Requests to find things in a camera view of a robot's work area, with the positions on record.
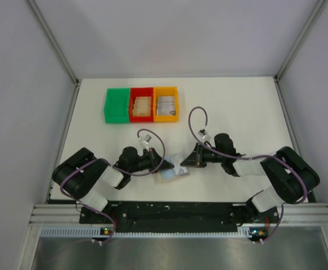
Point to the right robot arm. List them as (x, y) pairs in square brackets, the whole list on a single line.
[(291, 178)]

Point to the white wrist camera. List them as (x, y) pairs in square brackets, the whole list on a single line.
[(145, 140), (203, 135)]

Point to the yellow plastic bin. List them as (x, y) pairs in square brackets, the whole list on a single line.
[(165, 91)]

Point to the stack of cards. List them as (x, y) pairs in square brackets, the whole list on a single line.
[(166, 106)]

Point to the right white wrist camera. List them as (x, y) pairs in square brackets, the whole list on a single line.
[(203, 135)]

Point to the green plastic bin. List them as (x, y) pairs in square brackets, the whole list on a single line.
[(117, 105)]

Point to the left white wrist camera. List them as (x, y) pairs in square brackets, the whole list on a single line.
[(145, 140)]

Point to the aluminium corner post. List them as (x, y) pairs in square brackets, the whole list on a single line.
[(314, 15), (55, 47)]

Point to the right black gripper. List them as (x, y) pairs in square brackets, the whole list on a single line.
[(199, 154)]

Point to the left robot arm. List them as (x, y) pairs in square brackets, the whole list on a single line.
[(79, 176)]

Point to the right aluminium corner post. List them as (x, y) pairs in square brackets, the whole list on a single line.
[(314, 15)]

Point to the left aluminium corner post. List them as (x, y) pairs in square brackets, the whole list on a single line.
[(55, 47)]

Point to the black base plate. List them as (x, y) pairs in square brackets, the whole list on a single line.
[(184, 217)]

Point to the beige card holder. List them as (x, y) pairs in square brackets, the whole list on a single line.
[(177, 171)]

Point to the white slotted cable duct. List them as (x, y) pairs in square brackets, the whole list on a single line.
[(104, 232)]

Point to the beige card holders stack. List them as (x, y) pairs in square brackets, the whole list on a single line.
[(142, 107)]

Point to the red plastic bin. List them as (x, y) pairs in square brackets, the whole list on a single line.
[(141, 92)]

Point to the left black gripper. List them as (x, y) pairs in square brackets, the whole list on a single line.
[(154, 157)]

